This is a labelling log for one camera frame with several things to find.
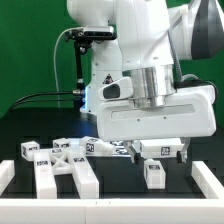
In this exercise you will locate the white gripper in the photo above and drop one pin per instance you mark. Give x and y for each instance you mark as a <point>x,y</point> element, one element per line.
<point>187,113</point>

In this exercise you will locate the white chair seat block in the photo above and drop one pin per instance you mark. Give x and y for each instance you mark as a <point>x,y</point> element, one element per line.
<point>160,148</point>

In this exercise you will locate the white X-frame chair legs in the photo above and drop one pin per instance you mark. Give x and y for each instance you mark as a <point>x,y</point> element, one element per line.
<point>49,163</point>

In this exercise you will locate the small white tagged cube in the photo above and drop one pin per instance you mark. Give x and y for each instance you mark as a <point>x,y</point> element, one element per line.
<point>28,149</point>

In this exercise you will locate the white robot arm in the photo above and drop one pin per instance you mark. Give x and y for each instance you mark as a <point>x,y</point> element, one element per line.
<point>138,91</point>

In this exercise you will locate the white front fence bar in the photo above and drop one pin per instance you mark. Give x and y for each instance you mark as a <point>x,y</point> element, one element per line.
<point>112,211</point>

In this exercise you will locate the small white cube left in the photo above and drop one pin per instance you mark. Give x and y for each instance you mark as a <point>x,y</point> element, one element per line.
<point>61,143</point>

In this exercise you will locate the white left fence bar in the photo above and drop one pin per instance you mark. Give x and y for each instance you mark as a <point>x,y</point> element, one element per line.
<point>7,172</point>

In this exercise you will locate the white flat tagged base plate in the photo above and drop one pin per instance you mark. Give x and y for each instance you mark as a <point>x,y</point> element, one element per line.
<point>120,150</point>

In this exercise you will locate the black camera on stand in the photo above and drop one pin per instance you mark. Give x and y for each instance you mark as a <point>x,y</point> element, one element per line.
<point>83,37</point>

